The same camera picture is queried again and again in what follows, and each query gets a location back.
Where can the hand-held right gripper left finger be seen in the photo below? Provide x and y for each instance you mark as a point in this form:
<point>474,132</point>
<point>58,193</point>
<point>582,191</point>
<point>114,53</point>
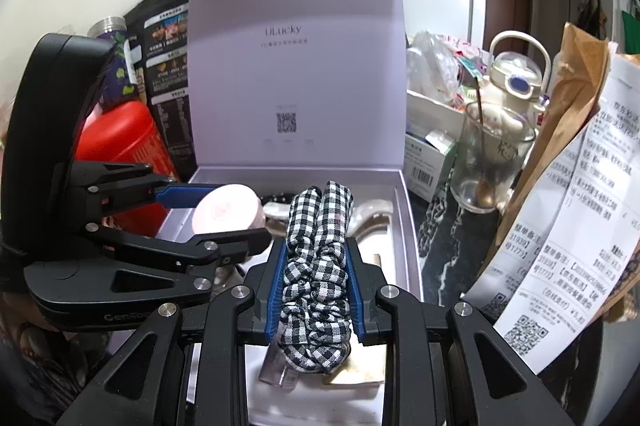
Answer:
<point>276,301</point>

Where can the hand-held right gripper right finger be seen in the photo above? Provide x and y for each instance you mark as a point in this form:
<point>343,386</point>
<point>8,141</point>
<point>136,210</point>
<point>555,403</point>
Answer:
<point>356,301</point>

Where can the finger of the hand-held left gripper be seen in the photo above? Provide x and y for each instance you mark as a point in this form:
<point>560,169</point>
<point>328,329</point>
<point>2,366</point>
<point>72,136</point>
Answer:
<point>235,243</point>
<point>185,196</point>

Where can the pink round compact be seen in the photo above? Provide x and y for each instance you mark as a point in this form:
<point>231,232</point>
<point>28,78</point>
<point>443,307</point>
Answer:
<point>230,208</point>

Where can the black white gingham scrunchie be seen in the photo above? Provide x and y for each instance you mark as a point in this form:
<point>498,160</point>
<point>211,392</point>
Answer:
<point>312,266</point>

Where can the black polka dot scrunchie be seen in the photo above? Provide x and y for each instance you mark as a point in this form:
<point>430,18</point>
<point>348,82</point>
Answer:
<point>277,196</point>

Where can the gold rectangular plate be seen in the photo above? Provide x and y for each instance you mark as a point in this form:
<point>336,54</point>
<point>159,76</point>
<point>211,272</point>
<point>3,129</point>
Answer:
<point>360,371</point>

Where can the pearl white hair claw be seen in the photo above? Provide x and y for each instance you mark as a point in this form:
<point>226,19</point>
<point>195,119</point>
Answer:
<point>370,216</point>

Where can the lilac gift box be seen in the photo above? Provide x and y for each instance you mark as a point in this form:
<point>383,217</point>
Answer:
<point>300,56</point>

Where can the red canister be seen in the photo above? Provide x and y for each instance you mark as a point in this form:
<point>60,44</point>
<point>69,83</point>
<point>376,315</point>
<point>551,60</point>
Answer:
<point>130,141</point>

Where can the purple patterned bottle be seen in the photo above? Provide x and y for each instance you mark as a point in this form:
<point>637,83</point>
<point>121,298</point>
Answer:
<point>117,71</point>

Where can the black snack bag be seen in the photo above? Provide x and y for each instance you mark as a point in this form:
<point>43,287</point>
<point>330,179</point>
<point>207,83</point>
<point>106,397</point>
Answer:
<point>167,81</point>

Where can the green white medicine box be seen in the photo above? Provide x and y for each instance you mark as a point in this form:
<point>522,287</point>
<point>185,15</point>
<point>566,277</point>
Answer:
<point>425,171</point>

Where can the clear drinking glass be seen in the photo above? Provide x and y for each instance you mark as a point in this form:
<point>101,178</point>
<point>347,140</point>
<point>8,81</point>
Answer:
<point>495,166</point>

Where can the white storage bin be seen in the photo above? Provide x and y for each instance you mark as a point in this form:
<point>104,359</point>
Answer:
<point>435,116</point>

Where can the brown paper bag with receipts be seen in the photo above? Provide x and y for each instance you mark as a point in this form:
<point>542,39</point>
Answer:
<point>545,216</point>

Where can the long metal spoon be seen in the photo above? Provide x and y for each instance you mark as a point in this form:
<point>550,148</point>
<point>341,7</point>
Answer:
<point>479,126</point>

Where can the dark patterned clothing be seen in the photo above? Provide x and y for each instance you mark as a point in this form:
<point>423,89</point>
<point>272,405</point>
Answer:
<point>40,366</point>

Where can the crumpled clear plastic bag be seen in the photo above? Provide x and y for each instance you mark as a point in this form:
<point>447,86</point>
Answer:
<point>430,66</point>

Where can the long white receipt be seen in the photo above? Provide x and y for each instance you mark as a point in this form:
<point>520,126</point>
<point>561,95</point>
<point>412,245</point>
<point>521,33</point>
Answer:
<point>600,231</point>

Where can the cream water bottle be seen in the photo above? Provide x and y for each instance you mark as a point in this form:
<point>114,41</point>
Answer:
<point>515,86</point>

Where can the brown door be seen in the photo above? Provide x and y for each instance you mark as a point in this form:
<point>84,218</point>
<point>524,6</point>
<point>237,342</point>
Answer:
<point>505,6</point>

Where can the green tote bag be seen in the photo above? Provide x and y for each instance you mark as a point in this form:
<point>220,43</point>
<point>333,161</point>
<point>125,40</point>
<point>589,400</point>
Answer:
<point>631,31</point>

